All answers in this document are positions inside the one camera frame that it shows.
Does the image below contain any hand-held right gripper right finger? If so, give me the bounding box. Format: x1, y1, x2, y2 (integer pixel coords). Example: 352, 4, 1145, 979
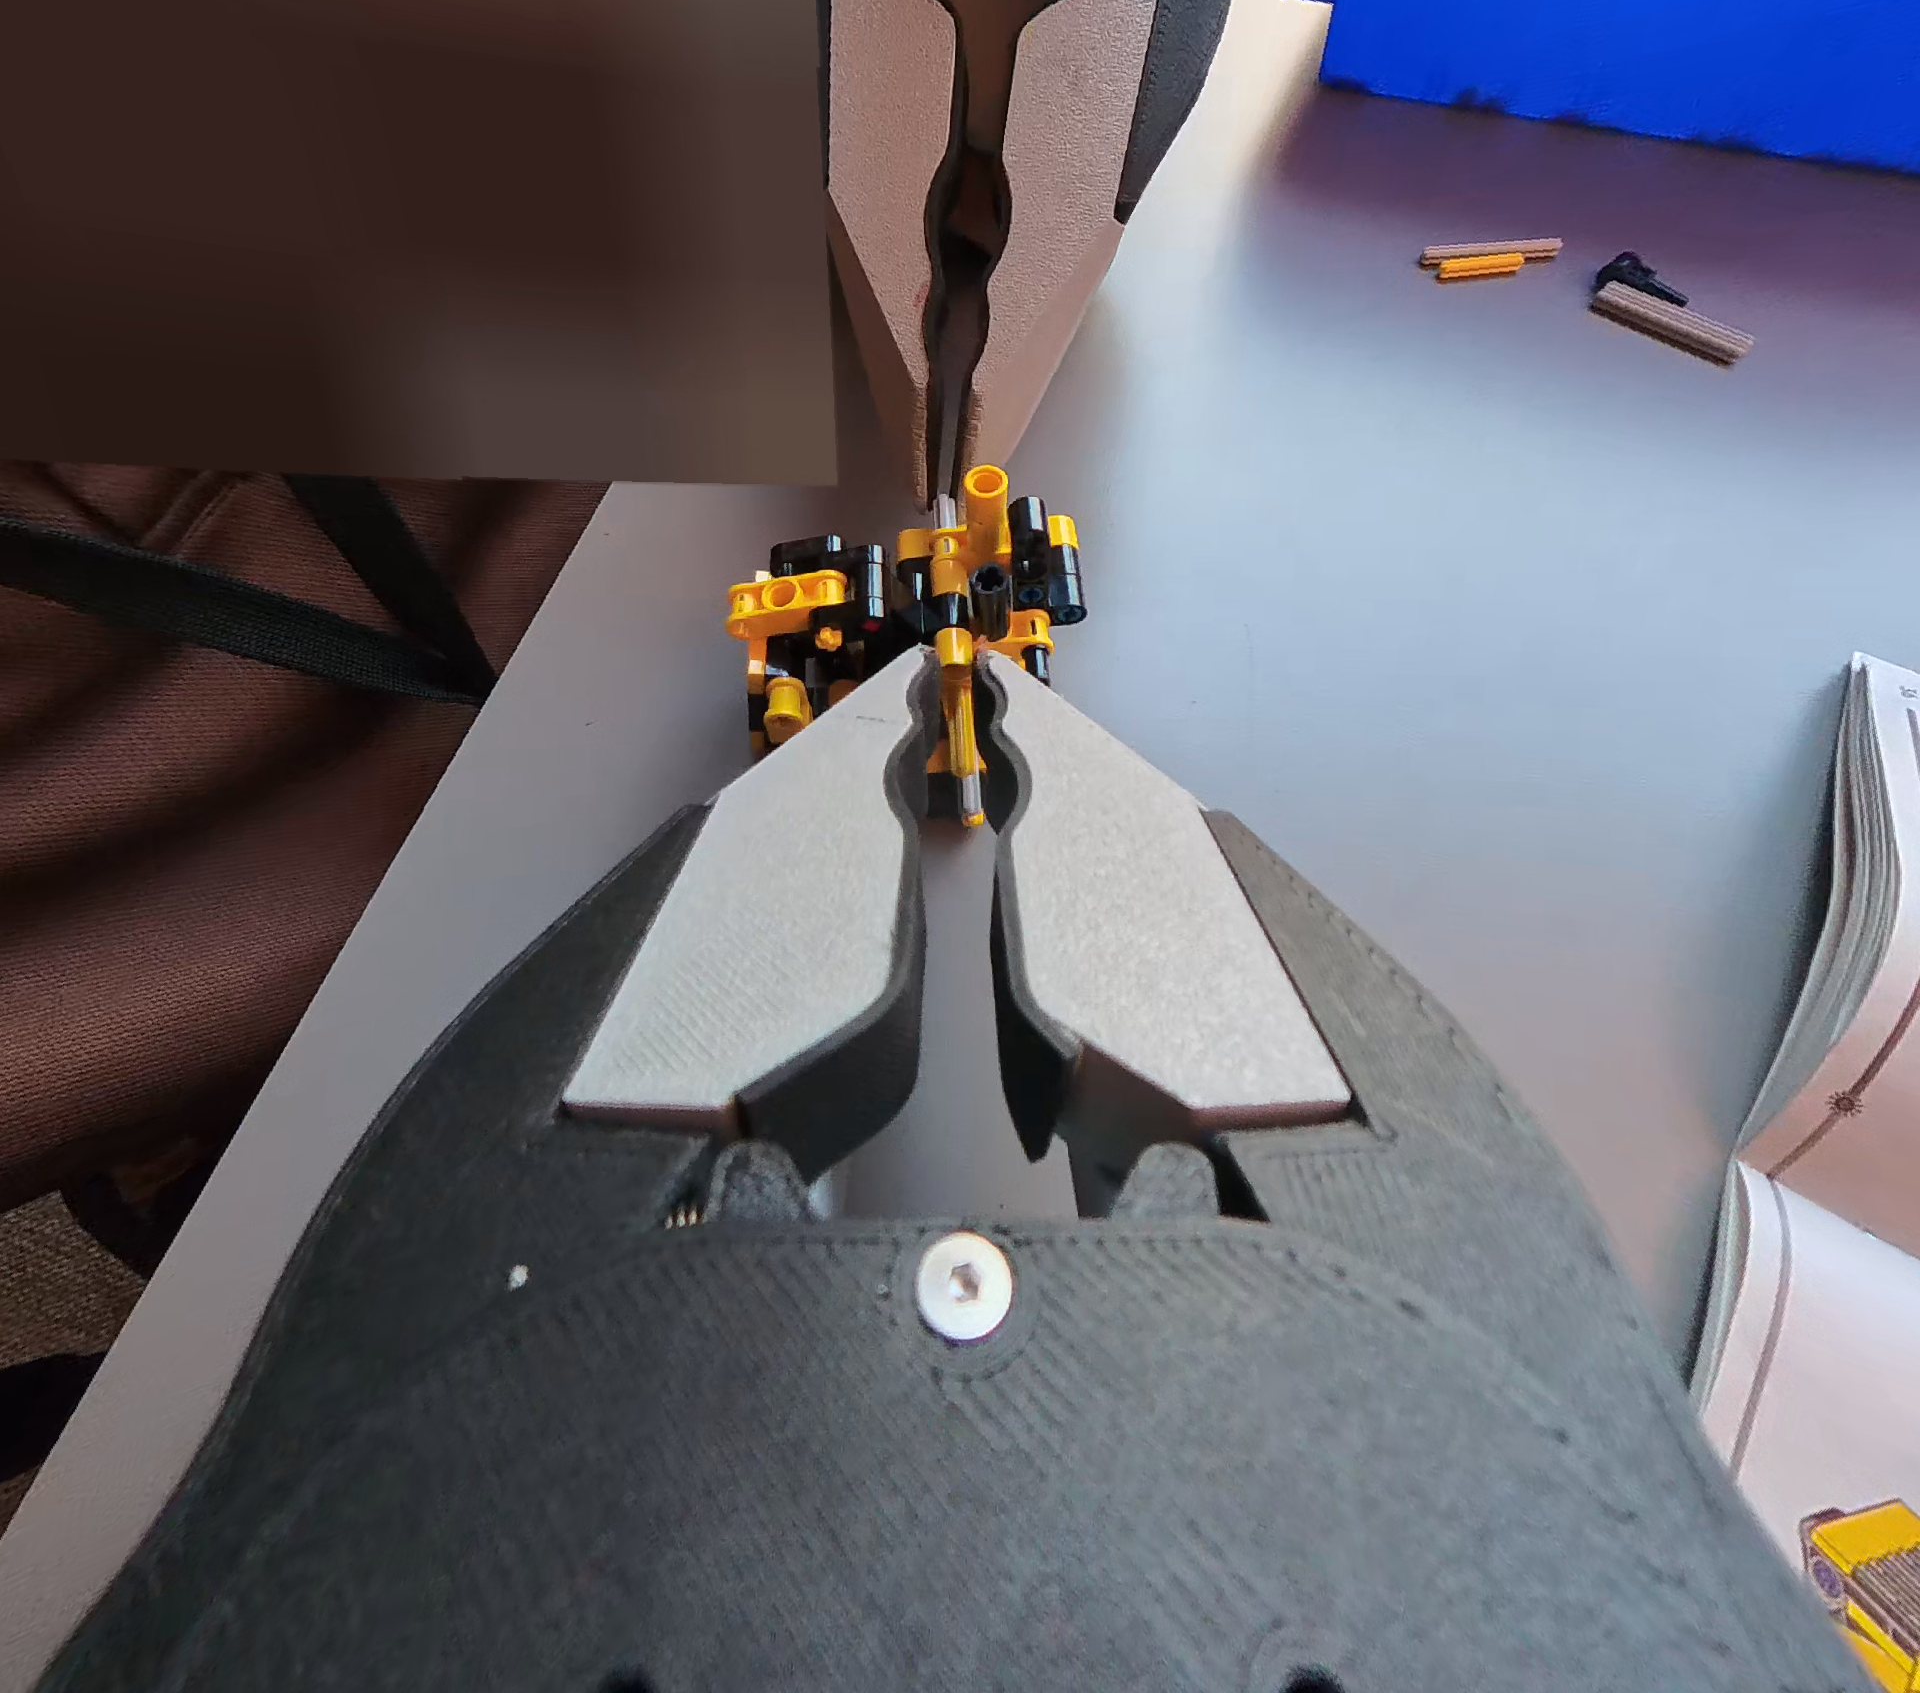
977, 654, 1362, 1164

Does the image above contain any yellow and black lego model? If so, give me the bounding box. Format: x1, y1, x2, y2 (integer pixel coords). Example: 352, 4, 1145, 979
725, 464, 1086, 829

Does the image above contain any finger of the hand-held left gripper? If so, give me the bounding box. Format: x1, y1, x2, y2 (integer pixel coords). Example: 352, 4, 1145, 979
826, 0, 966, 512
941, 0, 1162, 497

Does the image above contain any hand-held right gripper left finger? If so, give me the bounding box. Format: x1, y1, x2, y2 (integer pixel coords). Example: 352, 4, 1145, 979
562, 646, 934, 1179

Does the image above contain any black webbing strap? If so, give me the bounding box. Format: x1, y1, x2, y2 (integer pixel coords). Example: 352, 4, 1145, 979
0, 473, 500, 708

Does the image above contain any lego instruction booklet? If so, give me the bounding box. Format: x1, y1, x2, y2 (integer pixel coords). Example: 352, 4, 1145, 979
1685, 650, 1920, 1693

